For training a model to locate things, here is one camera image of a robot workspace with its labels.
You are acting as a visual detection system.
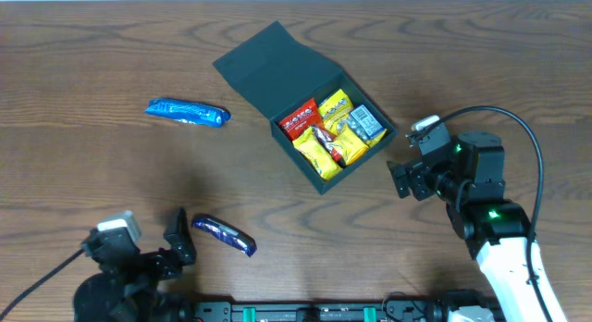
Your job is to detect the small blue barcode packet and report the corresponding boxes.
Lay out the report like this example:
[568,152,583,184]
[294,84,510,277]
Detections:
[350,105,385,139]

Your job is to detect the yellow double snack packet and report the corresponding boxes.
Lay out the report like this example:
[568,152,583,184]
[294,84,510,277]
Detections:
[292,125,370,180]

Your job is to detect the yellow Hacks sweets bag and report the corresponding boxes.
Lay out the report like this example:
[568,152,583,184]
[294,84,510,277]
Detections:
[317,88,389,150]

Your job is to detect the red Hacks sweets bag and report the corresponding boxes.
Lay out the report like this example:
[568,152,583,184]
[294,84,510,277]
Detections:
[278,98,326,142]

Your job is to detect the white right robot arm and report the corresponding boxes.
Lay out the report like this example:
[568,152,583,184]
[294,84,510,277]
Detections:
[388,131,566,321]

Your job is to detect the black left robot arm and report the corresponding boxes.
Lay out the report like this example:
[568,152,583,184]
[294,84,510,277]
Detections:
[73,208,196,322]

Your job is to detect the dark blue chocolate bar wrapper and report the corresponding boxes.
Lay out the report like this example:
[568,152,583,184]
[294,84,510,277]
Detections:
[191,214,257,257]

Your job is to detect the light blue snack packet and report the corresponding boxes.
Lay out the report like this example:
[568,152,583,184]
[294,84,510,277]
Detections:
[144,98,231,128]

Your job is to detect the dark green open gift box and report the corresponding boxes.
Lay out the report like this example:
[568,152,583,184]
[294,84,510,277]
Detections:
[213,21,398,194]

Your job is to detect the black mounting rail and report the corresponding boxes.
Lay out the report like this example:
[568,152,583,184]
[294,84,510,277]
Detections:
[184,299,505,322]

